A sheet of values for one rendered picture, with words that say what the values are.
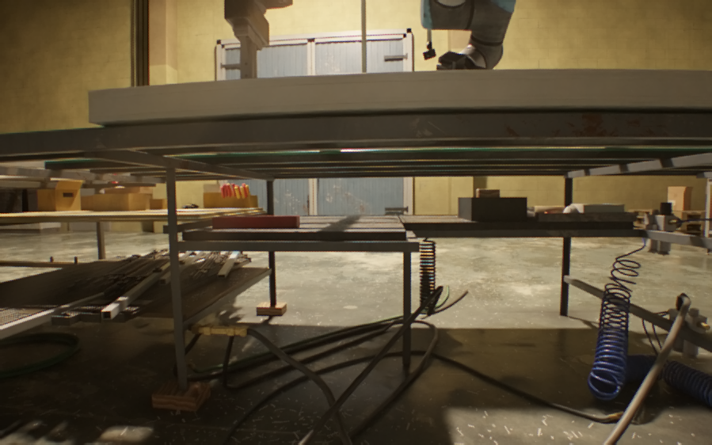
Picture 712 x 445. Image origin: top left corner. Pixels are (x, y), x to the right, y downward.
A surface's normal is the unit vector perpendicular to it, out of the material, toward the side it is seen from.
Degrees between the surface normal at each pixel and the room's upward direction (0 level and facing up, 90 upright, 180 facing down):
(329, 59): 90
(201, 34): 90
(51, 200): 90
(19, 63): 90
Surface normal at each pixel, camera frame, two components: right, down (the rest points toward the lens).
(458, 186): -0.09, 0.07
